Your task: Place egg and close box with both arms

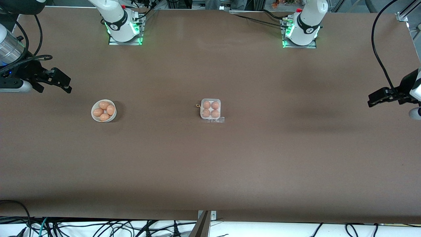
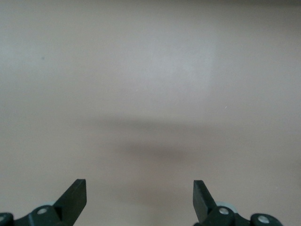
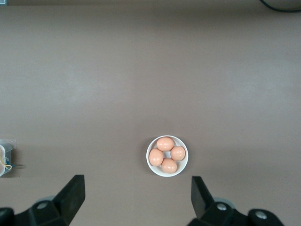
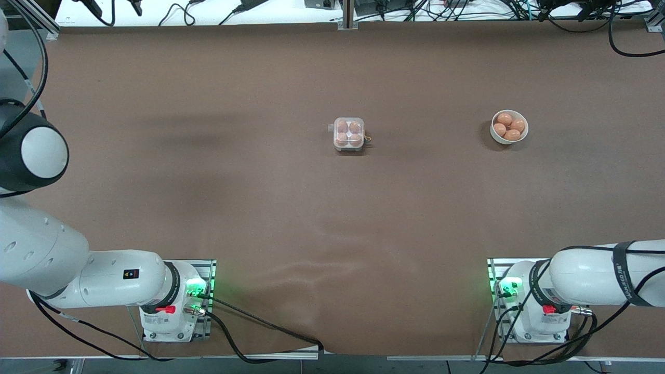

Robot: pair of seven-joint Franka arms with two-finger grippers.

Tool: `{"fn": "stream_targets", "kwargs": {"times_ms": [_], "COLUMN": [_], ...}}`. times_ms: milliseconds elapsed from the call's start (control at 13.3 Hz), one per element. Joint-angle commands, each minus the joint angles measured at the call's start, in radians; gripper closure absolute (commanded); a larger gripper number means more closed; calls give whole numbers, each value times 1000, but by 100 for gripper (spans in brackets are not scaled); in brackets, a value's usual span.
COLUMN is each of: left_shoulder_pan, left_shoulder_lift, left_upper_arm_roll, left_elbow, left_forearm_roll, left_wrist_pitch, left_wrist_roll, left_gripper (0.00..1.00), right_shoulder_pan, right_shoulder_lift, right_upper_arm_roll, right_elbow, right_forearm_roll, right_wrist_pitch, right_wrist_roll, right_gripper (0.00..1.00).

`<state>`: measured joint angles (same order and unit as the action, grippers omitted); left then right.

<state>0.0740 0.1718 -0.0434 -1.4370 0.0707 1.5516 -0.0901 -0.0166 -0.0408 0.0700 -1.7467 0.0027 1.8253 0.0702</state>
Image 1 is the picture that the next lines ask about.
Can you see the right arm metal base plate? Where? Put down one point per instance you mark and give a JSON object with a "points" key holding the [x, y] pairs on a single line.
{"points": [[113, 42]]}

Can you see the white round bowl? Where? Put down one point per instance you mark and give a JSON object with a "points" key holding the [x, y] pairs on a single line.
{"points": [[94, 118]]}

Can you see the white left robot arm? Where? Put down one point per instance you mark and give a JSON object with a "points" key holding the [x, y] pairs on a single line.
{"points": [[307, 23]]}

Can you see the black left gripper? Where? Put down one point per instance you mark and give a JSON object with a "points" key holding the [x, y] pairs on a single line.
{"points": [[407, 85]]}

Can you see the orange background objects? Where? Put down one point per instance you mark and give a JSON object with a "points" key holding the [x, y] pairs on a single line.
{"points": [[279, 3]]}

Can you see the clear plastic egg box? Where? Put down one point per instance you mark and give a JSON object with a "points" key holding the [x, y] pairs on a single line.
{"points": [[210, 109]]}

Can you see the brown egg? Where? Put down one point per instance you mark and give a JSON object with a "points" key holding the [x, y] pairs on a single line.
{"points": [[104, 117], [206, 105], [215, 113], [206, 113], [98, 112], [111, 110], [215, 105], [104, 105]]}

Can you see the person legs grey trousers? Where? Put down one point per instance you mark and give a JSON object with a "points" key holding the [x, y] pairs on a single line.
{"points": [[237, 4]]}

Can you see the metal mount bracket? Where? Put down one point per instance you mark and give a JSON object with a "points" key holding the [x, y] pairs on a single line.
{"points": [[213, 215]]}

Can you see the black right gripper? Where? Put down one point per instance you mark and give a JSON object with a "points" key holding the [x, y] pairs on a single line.
{"points": [[29, 70]]}

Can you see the aluminium frame bracket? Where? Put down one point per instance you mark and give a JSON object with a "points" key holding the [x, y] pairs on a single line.
{"points": [[402, 16]]}

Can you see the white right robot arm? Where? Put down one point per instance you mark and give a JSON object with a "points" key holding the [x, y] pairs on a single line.
{"points": [[118, 23]]}

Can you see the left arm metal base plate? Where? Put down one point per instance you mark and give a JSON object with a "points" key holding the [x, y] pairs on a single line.
{"points": [[312, 46]]}

